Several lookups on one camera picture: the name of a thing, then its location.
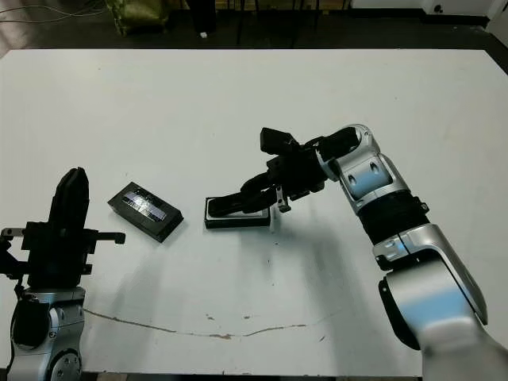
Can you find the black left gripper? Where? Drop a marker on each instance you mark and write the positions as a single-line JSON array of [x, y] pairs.
[[55, 258]]

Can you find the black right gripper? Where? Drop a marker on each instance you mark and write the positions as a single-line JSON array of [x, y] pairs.
[[297, 174]]

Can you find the black box lid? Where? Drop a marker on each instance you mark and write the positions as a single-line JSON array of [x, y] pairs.
[[158, 226]]

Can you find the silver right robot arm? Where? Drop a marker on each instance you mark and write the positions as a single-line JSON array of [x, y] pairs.
[[416, 258]]

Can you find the black box with white lining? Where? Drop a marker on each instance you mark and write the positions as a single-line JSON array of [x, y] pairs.
[[238, 223]]

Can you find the black upright stand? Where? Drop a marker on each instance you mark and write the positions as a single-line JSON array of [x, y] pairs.
[[205, 16]]

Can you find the yellow-green sack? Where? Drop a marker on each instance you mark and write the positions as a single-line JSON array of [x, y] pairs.
[[139, 16]]

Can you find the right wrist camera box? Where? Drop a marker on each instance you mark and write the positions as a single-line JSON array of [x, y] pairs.
[[275, 139]]

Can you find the black round wall knob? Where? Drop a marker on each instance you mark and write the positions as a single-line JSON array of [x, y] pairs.
[[438, 8]]

